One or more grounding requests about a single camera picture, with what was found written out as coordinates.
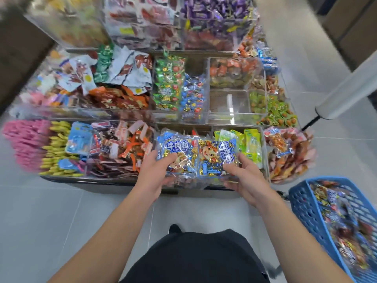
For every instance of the person's right hand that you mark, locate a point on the person's right hand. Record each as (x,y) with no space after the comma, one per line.
(247,179)

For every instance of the person's left hand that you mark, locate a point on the person's left hand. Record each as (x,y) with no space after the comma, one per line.
(152,176)

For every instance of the handful of blue snack packets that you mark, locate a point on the handful of blue snack packets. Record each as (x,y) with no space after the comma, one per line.
(197,156)

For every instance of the blue plastic shopping basket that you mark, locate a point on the blue plastic shopping basket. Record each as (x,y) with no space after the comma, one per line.
(303,209)

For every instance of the clear acrylic snack shelves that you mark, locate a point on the clear acrylic snack shelves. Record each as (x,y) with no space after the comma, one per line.
(230,106)

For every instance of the row of blue beef packets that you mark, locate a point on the row of blue beef packets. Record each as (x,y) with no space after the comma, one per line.
(193,100)

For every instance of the row of green beef packets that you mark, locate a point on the row of green beef packets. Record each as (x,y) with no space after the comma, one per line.
(168,82)

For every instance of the person's left forearm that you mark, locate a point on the person's left forearm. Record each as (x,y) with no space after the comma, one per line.
(100,244)

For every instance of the person's right forearm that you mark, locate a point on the person's right forearm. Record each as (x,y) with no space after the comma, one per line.
(300,244)

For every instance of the person's black clothing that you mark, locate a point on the person's black clothing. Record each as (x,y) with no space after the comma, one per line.
(194,259)

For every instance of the pile of lime green packets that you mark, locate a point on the pile of lime green packets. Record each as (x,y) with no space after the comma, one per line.
(250,144)

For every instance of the pile of pink-label meat packets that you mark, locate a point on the pile of pink-label meat packets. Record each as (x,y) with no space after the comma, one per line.
(288,153)

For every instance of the pile of red brown packets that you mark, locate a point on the pile of red brown packets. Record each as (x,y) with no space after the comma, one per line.
(106,156)

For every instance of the black shoe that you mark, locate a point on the black shoe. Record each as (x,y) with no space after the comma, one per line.
(175,229)

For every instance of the pile of green egg packets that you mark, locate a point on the pile of green egg packets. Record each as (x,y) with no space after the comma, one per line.
(277,112)

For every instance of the blue toy candy packet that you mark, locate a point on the blue toy candy packet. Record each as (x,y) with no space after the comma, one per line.
(79,138)

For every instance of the black pole rod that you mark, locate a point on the black pole rod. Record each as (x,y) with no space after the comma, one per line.
(311,123)

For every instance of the pile of dark orange packets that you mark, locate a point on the pile of dark orange packets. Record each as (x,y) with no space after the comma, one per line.
(118,97)

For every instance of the pile of yellow candies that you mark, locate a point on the pile of yellow candies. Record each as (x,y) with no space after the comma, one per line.
(56,150)

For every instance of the pile of white meat packets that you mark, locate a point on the pile of white meat packets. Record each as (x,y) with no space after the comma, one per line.
(132,70)

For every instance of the pile of orange brown packets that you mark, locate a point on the pile of orange brown packets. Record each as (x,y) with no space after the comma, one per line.
(232,70)

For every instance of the green vacuum packet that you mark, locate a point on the green vacuum packet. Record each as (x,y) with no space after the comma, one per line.
(104,61)

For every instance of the pile of blue orange packets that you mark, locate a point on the pile of blue orange packets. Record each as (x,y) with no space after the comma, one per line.
(259,53)

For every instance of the pile of pink candy sticks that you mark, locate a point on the pile of pink candy sticks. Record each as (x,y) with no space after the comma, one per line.
(26,141)

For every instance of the pile of assorted small packets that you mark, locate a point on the pile of assorted small packets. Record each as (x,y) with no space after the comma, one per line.
(65,76)

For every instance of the pile of red sausage packets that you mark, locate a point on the pile of red sausage packets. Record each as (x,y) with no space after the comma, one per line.
(147,14)

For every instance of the pile of purple candies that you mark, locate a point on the pile of purple candies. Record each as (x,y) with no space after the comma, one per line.
(215,8)

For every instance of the pile of yellow packets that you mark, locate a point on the pile of yellow packets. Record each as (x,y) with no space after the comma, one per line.
(65,20)

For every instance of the wooden cabinet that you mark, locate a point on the wooden cabinet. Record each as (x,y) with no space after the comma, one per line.
(353,26)

